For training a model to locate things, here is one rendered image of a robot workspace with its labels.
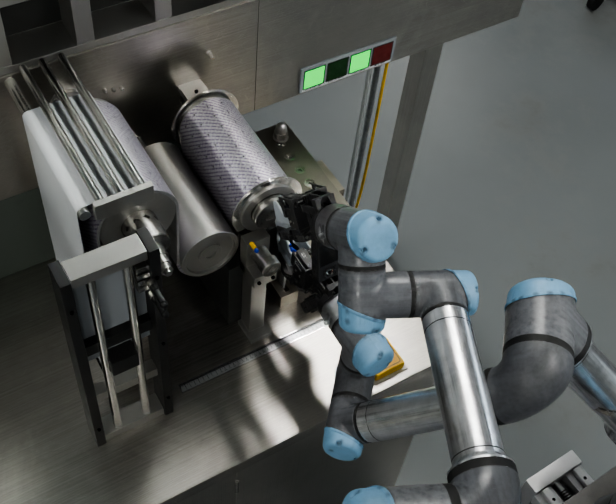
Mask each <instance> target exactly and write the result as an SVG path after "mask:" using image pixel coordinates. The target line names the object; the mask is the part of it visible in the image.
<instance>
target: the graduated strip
mask: <svg viewBox="0 0 616 504"><path fill-rule="evenodd" d="M324 327H326V326H325V325H324V320H323V318H321V319H319V320H317V321H315V322H313V323H311V324H308V325H306V326H304V327H302V328H300V329H298V330H295V331H293V332H291V333H289V334H287V335H284V336H282V337H280V338H278V339H276V340H274V341H271V342H269V343H267V344H265V345H263V346H261V347H258V348H256V349H254V350H252V351H250V352H248V353H245V354H243V355H241V356H239V357H237V358H235V359H232V360H230V361H228V362H226V363H224V364H222V365H219V366H217V367H215V368H213V369H211V370H209V371H206V372H204V373H202V374H200V375H198V376H196V377H193V378H191V379H189V380H187V381H185V382H183V383H180V384H178V386H179V388H180V390H181V392H182V393H184V392H186V391H189V390H191V389H193V388H195V387H197V386H199V385H201V384H204V383H206V382H208V381H210V380H212V379H214V378H216V377H219V376H221V375H223V374H225V373H227V372H229V371H231V370H234V369H236V368H238V367H240V366H242V365H244V364H247V363H249V362H251V361H253V360H255V359H257V358H259V357H262V356H264V355H266V354H268V353H270V352H272V351H274V350H277V349H279V348H281V347H283V346H285V345H287V344H289V343H292V342H294V341H296V340H298V339H300V338H302V337H305V336H307V335H309V334H311V333H313V332H315V331H317V330H320V329H322V328H324Z"/></svg>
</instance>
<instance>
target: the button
mask: <svg viewBox="0 0 616 504"><path fill-rule="evenodd" d="M386 339H387V341H388V344H389V345H390V347H391V348H392V350H393V352H394V357H393V360H392V362H391V363H389V365H388V367H387V368H385V369H384V370H383V371H381V372H380V373H378V374H376V375H375V380H376V381H377V380H379V379H381V378H383V377H385V376H387V375H389V374H391V373H393V372H395V371H397V370H399V369H401V368H403V366H404V361H403V359H402V358H401V356H400V355H399V354H398V352H397V351H396V350H395V348H394V347H393V345H392V344H391V343H390V341H389V340H388V338H386Z"/></svg>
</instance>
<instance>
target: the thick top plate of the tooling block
mask: <svg viewBox="0 0 616 504"><path fill-rule="evenodd" d="M284 123H285V124H286V125H287V130H288V136H289V138H288V140H287V141H286V142H284V143H278V142H276V141H275V140H274V139H273V134H274V130H275V128H276V125H274V126H271V127H269V128H266V129H263V130H260V131H258V132H255V134H256V135H257V136H258V138H259V139H260V140H261V142H262V143H263V144H264V146H265V147H266V148H267V150H268V151H269V152H270V154H271V155H272V157H273V158H274V159H275V161H276V162H277V163H278V165H279V166H280V167H281V169H282V170H283V171H284V173H285V174H286V175H287V176H288V177H292V178H295V179H296V180H297V181H298V182H299V183H300V185H301V187H302V193H304V194H305V191H308V190H310V189H312V185H311V184H312V183H313V184H318V185H323V186H326V188H327V192H331V193H334V197H335V200H336V203H338V204H344V205H348V206H350V205H349V204H348V202H347V201H346V200H345V198H344V197H343V196H342V195H341V193H340V192H339V191H338V189H337V188H336V187H335V185H334V184H333V183H332V182H331V180H330V179H329V178H328V176H327V175H326V174H325V172H324V171H323V170H322V169H321V167H320V166H319V165H318V163H317V162H316V161H315V160H314V158H313V157H312V156H311V154H310V153H309V152H308V150H307V149H306V148H305V147H304V145H303V144H302V143H301V141H300V140H299V139H298V137H297V136H296V135H295V134H294V132H293V131H292V130H291V128H290V127H289V126H288V124H287V123H286V122H284Z"/></svg>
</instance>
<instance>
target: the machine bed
mask: <svg viewBox="0 0 616 504"><path fill-rule="evenodd" d="M168 254H169V253H168ZM169 259H170V261H171V266H172V268H173V271H172V275H171V276H168V277H167V276H164V275H162V284H163V295H164V299H165V300H166V301H167V302H168V308H166V310H167V311H168V312H169V317H168V318H166V330H167V342H168V353H169V365H170V376H171V388H172V400H173V412H172V413H170V414H167V415H165V413H164V414H162V415H159V416H157V417H155V418H153V419H151V420H149V421H147V422H145V423H142V424H140V425H138V426H136V427H134V428H132V429H130V430H127V431H125V432H123V433H121V434H119V435H117V436H115V437H113V438H110V439H108V440H106V442H107V443H106V444H104V445H102V446H100V447H98V446H97V444H96V441H95V439H94V437H93V435H92V433H91V431H90V429H89V427H88V423H87V419H86V416H85V412H84V408H83V404H82V400H81V396H80V392H79V388H78V384H77V380H76V376H75V372H74V368H73V364H72V360H71V356H70V352H69V348H68V344H67V340H66V336H65V333H64V329H63V325H62V321H61V317H60V313H59V309H58V305H57V301H56V297H55V293H54V289H53V285H52V281H51V277H50V273H49V269H48V264H50V263H52V262H55V261H56V257H55V258H53V259H50V260H47V261H45V262H42V263H40V264H37V265H34V266H32V267H29V268H27V269H24V270H21V271H19V272H16V273H14V274H11V275H9V276H6V277H3V278H1V279H0V504H177V503H179V502H181V501H183V500H185V499H187V498H189V497H191V496H193V495H195V494H196V493H198V492H200V491H202V490H204V489H206V488H208V487H210V486H212V485H214V484H216V483H218V482H220V481H222V480H224V479H226V478H228V477H230V476H232V475H234V474H236V473H238V472H240V471H241V470H243V469H245V468H247V467H249V466H251V465H253V464H255V463H257V462H259V461H261V460H263V459H265V458H267V457H269V456H271V455H273V454H275V453H277V452H279V451H281V450H283V449H284V448H286V447H288V446H290V445H292V444H294V443H296V442H298V441H300V440H302V439H304V438H306V437H308V436H310V435H312V434H314V433H316V432H318V431H320V430H322V429H324V427H326V422H327V417H328V412H329V407H330V402H331V396H332V391H333V386H334V381H335V371H336V368H337V365H338V361H339V357H340V352H341V348H342V347H341V345H340V344H339V342H338V341H337V339H336V338H335V336H334V335H333V333H332V332H331V330H330V329H329V327H328V326H326V327H324V328H322V329H320V330H317V331H315V332H313V333H311V334H309V335H307V336H305V337H302V338H300V339H298V340H296V341H294V342H292V343H289V344H287V345H285V346H283V347H281V348H279V349H277V350H274V351H272V352H270V353H268V354H266V355H264V356H262V357H259V358H257V359H255V360H253V361H251V362H249V363H247V364H244V365H242V366H240V367H238V368H236V369H234V370H231V371H229V372H227V373H225V374H223V375H221V376H219V377H216V378H214V379H212V380H210V381H208V382H206V383H204V384H201V385H199V386H197V387H195V388H193V389H191V390H189V391H186V392H184V393H182V392H181V390H180V388H179V386H178V384H180V383H183V382H185V381H187V380H189V379H191V378H193V377H196V376H198V375H200V374H202V373H204V372H206V371H209V370H211V369H213V368H215V367H217V366H219V365H222V364H224V363H226V362H228V361H230V360H232V359H235V358H237V357H239V356H241V355H243V354H245V353H248V352H250V351H252V350H254V349H256V348H258V347H261V346H263V345H265V344H267V343H269V342H271V341H274V340H276V339H278V338H280V337H282V336H284V335H287V334H289V333H291V332H293V331H295V330H298V329H300V328H302V327H304V326H306V325H308V324H311V323H313V322H315V321H317V320H319V319H321V318H322V317H321V314H320V313H319V311H318V312H313V313H311V312H309V313H307V314H305V312H304V310H303V309H302V307H301V305H300V303H302V302H303V301H305V300H304V299H305V298H307V297H308V296H309V295H313V294H311V293H310V292H308V293H306V294H305V293H304V292H302V291H298V299H297V301H295V302H293V303H291V304H289V305H286V306H284V307H282V308H280V307H279V306H278V304H277V303H276V301H275V300H274V298H273V297H272V295H271V294H270V292H269V291H268V289H267V288H266V295H265V309H264V321H265V322H266V324H267V325H268V327H269V328H270V330H271V331H272V335H270V336H268V337H266V338H263V339H261V340H259V341H257V342H255V343H252V344H251V343H250V341H249V340H248V338H247V337H246V335H245V333H244V332H243V330H242V329H241V327H240V326H239V324H238V321H235V322H233V323H231V324H228V323H227V322H226V320H225V318H224V317H223V315H222V314H221V312H220V310H219V309H218V307H217V305H216V304H215V302H214V301H213V299H212V297H211V296H210V294H209V293H208V291H207V289H206V288H205V286H204V285H203V283H202V281H201V280H200V278H199V276H197V277H195V276H189V275H186V274H183V273H182V272H180V271H179V269H178V267H177V266H176V264H175V263H174V261H173V259H172V258H171V256H170V254H169ZM381 333H382V334H383V335H384V336H385V337H386V338H388V340H389V341H390V343H391V344H392V345H393V347H394V348H395V350H396V351H397V352H398V354H399V355H400V356H401V358H402V359H403V361H404V364H405V365H406V367H407V368H408V369H406V370H404V371H402V372H400V373H398V374H396V375H394V376H392V377H390V378H388V379H386V380H384V381H382V382H380V383H378V384H376V385H374V384H373V390H372V396H371V400H374V399H378V398H383V397H386V396H388V395H390V394H392V393H394V392H396V391H398V390H400V389H402V388H404V387H406V386H408V385H410V384H412V383H414V382H415V381H417V380H419V379H421V378H423V377H425V376H427V375H429V374H431V373H432V369H431V364H430V359H429V355H428V350H427V345H426V340H425V336H424V331H423V326H422V322H421V318H393V319H386V322H385V328H384V329H383V330H382V331H381Z"/></svg>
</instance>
